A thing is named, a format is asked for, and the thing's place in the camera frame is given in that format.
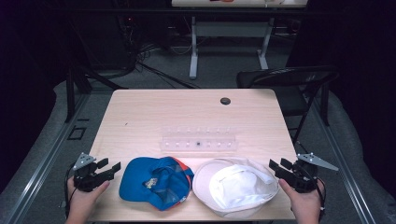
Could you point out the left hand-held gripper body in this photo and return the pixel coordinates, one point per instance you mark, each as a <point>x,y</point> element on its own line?
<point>87,179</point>

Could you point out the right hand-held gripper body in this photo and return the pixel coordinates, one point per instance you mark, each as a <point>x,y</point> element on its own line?
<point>303,179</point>

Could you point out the blue and orange cap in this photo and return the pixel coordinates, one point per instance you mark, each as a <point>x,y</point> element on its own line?
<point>137,183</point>

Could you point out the white bucket hat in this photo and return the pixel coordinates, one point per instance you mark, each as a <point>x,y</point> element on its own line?
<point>239,189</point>

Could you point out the clear acrylic peg rack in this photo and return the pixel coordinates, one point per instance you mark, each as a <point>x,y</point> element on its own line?
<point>199,144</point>

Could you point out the person's left hand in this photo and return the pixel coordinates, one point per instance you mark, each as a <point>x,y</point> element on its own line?
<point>82,202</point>

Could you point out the person's right hand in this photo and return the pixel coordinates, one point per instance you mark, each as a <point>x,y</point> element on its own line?
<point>306,205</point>

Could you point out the black folding chair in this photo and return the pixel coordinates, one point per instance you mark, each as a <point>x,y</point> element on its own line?
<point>289,99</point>

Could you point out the black metal stand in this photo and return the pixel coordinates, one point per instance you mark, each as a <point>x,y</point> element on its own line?
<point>71,93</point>

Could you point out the black round table grommet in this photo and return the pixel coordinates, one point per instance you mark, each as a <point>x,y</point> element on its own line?
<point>225,101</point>

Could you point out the white desk with metal legs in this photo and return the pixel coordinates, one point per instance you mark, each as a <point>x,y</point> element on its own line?
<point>230,29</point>

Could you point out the black floor socket frame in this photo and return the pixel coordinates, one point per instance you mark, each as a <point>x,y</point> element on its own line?
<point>77,133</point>

